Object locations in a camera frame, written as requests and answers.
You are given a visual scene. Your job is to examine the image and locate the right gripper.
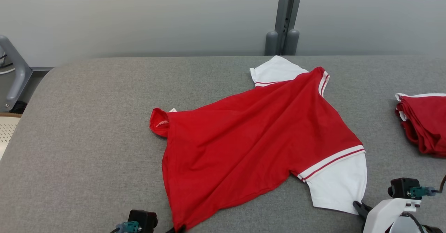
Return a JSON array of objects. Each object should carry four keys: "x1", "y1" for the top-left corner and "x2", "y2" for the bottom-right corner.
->
[{"x1": 353, "y1": 201, "x2": 446, "y2": 233}]

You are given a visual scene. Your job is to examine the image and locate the red shorts white trim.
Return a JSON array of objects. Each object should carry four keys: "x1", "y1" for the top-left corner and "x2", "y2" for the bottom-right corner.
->
[{"x1": 395, "y1": 92, "x2": 446, "y2": 158}]

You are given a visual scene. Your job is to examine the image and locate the red shirt white sleeves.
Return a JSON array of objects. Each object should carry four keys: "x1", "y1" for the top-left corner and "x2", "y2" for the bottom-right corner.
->
[{"x1": 149, "y1": 55, "x2": 367, "y2": 232}]

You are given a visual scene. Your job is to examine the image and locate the cream perforated laundry basket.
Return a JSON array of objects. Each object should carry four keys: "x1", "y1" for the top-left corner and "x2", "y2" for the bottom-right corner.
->
[{"x1": 0, "y1": 113, "x2": 22, "y2": 161}]

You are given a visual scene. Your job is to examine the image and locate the teal camera cable connector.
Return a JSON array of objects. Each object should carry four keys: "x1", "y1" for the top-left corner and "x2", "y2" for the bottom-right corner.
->
[
  {"x1": 115, "y1": 221, "x2": 142, "y2": 233},
  {"x1": 409, "y1": 186, "x2": 437, "y2": 197}
]

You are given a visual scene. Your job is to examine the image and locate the black frame foot pad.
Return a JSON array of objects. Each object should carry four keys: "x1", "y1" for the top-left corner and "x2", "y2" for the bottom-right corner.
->
[{"x1": 9, "y1": 101, "x2": 28, "y2": 114}]

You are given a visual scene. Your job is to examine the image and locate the grey partition post round feet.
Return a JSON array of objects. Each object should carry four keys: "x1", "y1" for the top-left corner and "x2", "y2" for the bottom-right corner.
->
[{"x1": 264, "y1": 0, "x2": 305, "y2": 56}]

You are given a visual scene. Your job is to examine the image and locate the grey metal frame leg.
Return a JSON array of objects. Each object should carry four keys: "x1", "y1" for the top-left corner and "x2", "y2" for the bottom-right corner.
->
[{"x1": 0, "y1": 35, "x2": 55, "y2": 112}]

